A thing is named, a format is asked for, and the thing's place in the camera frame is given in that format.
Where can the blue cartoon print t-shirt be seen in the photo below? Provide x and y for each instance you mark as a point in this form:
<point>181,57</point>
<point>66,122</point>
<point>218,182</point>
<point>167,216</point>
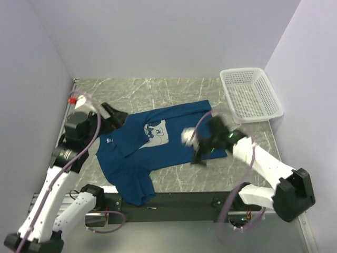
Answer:
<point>148,141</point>

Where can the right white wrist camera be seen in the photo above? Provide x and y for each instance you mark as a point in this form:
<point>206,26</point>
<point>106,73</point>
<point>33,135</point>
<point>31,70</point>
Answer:
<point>189,138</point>

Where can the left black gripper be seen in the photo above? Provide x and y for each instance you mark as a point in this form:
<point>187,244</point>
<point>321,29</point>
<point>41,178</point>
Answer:
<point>111,116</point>

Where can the aluminium frame rail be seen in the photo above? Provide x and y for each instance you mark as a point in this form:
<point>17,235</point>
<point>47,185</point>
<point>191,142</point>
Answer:
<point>33,201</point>

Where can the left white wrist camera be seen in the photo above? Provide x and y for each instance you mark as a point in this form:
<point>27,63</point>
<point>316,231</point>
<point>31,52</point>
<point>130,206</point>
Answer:
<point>82,103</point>

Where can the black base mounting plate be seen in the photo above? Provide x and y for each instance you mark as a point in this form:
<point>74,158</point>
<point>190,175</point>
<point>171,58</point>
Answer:
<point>169,206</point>

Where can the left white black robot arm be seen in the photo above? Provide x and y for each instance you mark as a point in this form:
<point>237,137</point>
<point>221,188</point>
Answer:
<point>45,229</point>

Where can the white plastic perforated basket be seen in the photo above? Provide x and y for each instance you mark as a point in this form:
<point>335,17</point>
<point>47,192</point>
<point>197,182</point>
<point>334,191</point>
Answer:
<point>250,95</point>

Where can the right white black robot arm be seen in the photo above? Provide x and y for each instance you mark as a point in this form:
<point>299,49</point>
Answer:
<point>290,193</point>

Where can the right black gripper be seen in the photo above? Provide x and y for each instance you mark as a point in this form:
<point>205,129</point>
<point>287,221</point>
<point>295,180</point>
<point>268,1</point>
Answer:
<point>200,151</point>

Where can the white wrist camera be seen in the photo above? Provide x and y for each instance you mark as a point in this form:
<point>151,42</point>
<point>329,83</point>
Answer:
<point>82,103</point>
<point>189,138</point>

